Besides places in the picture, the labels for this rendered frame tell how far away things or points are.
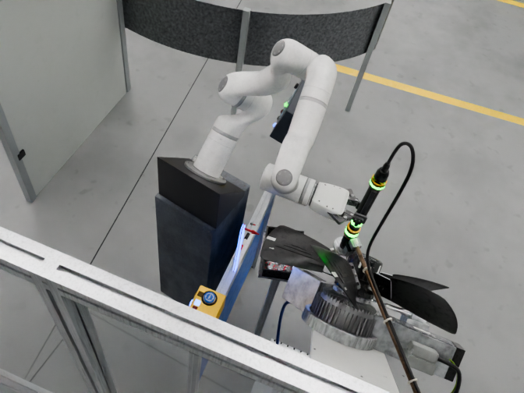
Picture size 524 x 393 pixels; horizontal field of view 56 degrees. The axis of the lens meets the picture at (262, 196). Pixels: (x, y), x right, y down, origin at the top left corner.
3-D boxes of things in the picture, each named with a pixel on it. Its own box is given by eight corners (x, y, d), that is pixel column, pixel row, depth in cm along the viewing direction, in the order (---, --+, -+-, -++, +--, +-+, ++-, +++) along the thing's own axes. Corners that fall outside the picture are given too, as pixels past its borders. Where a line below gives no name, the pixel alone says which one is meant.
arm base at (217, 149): (175, 161, 200) (195, 120, 196) (199, 164, 217) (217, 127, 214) (210, 183, 193) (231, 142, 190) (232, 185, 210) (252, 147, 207)
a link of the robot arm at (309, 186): (305, 188, 154) (313, 191, 154) (296, 208, 149) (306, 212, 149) (310, 171, 148) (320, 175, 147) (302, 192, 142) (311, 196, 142)
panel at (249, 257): (194, 390, 242) (200, 343, 189) (193, 390, 242) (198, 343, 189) (254, 258, 291) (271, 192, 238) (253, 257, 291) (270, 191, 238)
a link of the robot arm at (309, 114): (329, 94, 139) (295, 195, 137) (326, 111, 155) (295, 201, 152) (299, 85, 140) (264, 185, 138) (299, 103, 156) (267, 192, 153)
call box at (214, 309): (206, 346, 170) (207, 335, 161) (179, 335, 171) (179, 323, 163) (224, 307, 179) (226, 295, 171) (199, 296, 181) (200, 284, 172)
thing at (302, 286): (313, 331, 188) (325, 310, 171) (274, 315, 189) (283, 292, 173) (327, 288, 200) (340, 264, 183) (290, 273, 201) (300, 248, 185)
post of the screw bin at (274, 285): (258, 340, 273) (282, 273, 209) (252, 339, 274) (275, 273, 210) (258, 335, 275) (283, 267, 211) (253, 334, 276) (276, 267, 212)
